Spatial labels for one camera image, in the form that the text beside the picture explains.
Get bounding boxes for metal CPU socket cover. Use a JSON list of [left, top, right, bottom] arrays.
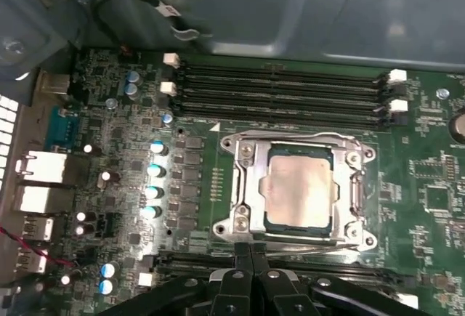
[[234, 137, 360, 244]]

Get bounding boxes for CPU with silver top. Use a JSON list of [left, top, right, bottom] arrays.
[[263, 145, 341, 239]]

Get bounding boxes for silver coin battery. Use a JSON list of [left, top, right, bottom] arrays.
[[448, 110, 465, 146]]

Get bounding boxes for red and black wire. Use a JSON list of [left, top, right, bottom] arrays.
[[0, 227, 79, 268]]

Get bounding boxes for green motherboard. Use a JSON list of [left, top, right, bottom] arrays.
[[36, 46, 465, 316]]

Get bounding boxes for CPU socket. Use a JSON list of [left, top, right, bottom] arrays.
[[212, 130, 377, 255]]

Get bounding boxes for blue serial port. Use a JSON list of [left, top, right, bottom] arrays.
[[45, 107, 79, 148]]

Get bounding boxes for silver rear port block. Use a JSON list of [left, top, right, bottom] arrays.
[[14, 185, 67, 214], [38, 72, 70, 96], [14, 150, 69, 183]]

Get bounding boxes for black square chip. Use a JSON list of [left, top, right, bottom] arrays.
[[424, 185, 452, 211]]

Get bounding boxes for thin metal locking lever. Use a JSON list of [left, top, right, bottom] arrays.
[[234, 130, 364, 148], [264, 243, 360, 259]]

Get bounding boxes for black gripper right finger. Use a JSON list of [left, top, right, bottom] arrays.
[[253, 243, 426, 316]]

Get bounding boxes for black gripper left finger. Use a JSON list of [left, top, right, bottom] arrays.
[[96, 243, 254, 316]]

